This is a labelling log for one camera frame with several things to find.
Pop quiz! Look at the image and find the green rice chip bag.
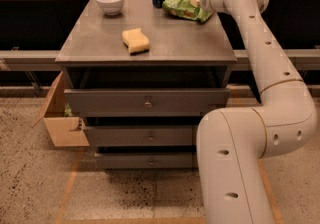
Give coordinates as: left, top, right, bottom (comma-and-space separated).
162, 0, 212, 23

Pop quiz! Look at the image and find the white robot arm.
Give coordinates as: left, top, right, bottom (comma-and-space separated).
196, 0, 317, 224

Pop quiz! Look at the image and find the yellow sponge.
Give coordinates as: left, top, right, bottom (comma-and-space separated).
122, 28, 150, 54

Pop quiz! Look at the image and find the white ceramic bowl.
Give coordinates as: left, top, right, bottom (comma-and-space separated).
95, 0, 125, 15

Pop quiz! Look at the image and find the grey drawer cabinet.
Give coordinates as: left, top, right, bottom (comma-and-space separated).
56, 0, 236, 156

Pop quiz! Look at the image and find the grey top drawer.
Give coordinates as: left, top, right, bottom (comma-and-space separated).
64, 89, 230, 117

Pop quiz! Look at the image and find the grey drawer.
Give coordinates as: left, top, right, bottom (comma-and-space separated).
95, 153, 197, 169
84, 125, 196, 147
64, 89, 230, 117

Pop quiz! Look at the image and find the grey middle drawer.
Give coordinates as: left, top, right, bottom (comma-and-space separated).
84, 125, 196, 147

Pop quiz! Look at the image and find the grey bottom drawer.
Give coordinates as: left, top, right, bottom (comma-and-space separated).
95, 153, 197, 169

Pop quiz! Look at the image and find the cardboard box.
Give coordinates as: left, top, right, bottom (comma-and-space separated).
32, 72, 89, 147

